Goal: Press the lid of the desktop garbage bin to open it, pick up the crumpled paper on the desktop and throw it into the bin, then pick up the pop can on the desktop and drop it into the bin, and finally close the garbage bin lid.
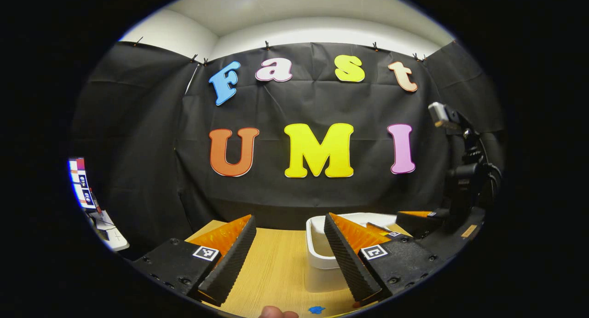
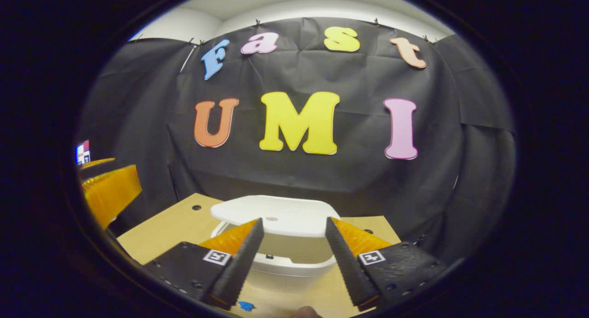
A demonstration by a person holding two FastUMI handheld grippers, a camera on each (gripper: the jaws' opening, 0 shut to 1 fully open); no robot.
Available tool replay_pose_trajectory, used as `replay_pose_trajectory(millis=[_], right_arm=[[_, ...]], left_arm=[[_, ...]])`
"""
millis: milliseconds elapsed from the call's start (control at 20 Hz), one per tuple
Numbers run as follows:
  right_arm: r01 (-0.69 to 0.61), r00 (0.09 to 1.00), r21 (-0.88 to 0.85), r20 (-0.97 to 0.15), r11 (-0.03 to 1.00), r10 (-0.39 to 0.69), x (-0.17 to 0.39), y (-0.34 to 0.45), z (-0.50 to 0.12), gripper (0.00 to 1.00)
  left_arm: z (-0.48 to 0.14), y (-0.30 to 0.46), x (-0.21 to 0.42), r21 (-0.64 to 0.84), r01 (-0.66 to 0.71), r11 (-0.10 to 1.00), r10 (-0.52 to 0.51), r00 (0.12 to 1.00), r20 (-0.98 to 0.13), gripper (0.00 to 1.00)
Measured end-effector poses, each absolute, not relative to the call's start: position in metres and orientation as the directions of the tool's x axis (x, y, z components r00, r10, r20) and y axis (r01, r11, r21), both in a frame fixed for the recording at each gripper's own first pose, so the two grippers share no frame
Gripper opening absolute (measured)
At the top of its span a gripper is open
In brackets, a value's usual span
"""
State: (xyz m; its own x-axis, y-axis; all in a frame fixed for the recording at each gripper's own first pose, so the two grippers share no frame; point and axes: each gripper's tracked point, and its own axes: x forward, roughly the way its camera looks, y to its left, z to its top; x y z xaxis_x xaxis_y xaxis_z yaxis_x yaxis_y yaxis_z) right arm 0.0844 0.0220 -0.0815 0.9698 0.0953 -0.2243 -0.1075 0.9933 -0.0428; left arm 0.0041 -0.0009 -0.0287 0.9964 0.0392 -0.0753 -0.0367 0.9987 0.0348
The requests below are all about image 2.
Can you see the computer monitor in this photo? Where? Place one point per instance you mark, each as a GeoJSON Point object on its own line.
{"type": "Point", "coordinates": [83, 152]}

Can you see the white desktop garbage bin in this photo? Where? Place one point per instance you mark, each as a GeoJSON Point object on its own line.
{"type": "Point", "coordinates": [276, 212]}

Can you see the black backdrop cloth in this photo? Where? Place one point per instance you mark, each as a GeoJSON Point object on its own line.
{"type": "Point", "coordinates": [138, 124]}

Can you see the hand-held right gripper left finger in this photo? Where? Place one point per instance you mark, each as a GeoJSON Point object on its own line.
{"type": "Point", "coordinates": [241, 267]}

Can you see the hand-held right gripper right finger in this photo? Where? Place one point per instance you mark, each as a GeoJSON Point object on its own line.
{"type": "Point", "coordinates": [349, 272]}

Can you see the wooden desktop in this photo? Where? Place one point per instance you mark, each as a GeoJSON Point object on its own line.
{"type": "Point", "coordinates": [170, 226]}

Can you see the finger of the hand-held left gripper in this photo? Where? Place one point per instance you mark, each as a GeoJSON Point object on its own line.
{"type": "Point", "coordinates": [99, 161]}
{"type": "Point", "coordinates": [110, 193]}

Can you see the blue paper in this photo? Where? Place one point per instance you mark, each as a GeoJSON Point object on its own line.
{"type": "Point", "coordinates": [246, 306]}

